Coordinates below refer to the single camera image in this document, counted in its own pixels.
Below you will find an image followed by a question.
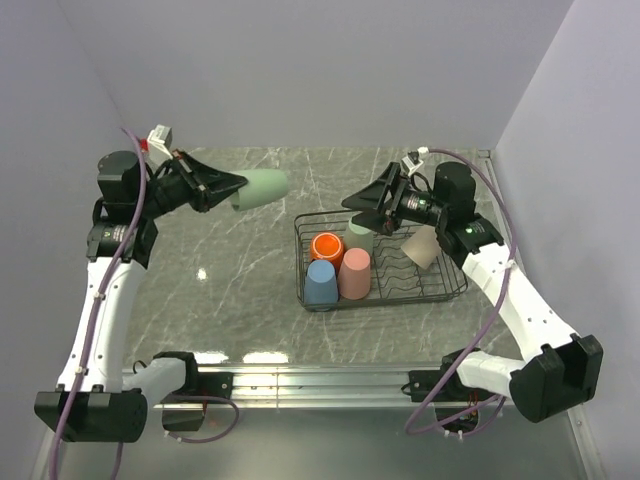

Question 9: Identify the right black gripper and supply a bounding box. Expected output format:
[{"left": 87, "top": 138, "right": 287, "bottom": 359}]
[{"left": 341, "top": 162, "right": 448, "bottom": 237}]

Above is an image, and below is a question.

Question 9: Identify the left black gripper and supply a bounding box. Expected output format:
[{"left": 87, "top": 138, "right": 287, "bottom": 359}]
[{"left": 137, "top": 149, "right": 248, "bottom": 219}]

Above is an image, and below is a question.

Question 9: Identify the pale green plastic cup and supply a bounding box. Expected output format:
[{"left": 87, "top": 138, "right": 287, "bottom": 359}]
[{"left": 343, "top": 219, "right": 374, "bottom": 256}]

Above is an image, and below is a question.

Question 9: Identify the light green plastic cup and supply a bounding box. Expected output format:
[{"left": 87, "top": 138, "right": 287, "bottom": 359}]
[{"left": 230, "top": 169, "right": 289, "bottom": 212}]

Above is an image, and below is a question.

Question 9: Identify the orange mug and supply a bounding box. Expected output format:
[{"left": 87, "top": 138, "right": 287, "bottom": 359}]
[{"left": 310, "top": 231, "right": 345, "bottom": 272}]

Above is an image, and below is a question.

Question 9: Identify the beige plastic cup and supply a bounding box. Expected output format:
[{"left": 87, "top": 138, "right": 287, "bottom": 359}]
[{"left": 401, "top": 225, "right": 441, "bottom": 269}]

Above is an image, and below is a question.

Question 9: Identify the black wire dish rack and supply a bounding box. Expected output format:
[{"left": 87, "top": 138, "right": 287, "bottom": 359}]
[{"left": 294, "top": 210, "right": 469, "bottom": 311}]

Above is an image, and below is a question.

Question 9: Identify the salmon plastic cup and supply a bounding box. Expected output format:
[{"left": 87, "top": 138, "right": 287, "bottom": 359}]
[{"left": 338, "top": 248, "right": 371, "bottom": 300}]

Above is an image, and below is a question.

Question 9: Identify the blue plastic cup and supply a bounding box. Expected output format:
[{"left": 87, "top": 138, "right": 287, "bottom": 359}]
[{"left": 303, "top": 260, "right": 339, "bottom": 311}]

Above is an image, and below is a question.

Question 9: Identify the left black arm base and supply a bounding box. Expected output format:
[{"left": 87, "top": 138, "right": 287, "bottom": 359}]
[{"left": 123, "top": 351, "right": 239, "bottom": 439}]

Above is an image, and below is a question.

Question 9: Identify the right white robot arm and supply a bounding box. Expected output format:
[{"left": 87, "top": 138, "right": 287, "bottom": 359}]
[{"left": 341, "top": 161, "right": 603, "bottom": 423}]

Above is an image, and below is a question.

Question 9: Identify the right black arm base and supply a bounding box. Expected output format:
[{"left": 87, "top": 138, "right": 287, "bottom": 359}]
[{"left": 401, "top": 370, "right": 493, "bottom": 438}]

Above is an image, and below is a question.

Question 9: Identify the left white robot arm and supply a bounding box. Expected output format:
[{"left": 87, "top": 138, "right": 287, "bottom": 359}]
[{"left": 34, "top": 151, "right": 248, "bottom": 443}]

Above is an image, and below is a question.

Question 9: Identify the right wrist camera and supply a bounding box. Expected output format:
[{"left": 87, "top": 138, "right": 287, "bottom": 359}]
[{"left": 400, "top": 146, "right": 430, "bottom": 177}]

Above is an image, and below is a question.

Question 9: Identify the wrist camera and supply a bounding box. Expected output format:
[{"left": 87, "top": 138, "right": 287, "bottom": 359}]
[
  {"left": 400, "top": 146, "right": 430, "bottom": 177},
  {"left": 139, "top": 124, "right": 173, "bottom": 165}
]

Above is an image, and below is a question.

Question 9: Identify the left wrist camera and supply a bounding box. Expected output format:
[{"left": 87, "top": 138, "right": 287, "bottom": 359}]
[{"left": 139, "top": 124, "right": 173, "bottom": 165}]

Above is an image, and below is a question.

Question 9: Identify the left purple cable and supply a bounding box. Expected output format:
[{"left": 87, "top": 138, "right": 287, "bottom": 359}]
[{"left": 49, "top": 127, "right": 241, "bottom": 480}]

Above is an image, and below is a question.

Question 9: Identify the aluminium mounting rail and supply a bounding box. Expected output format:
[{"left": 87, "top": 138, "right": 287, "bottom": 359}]
[{"left": 119, "top": 364, "right": 584, "bottom": 409}]

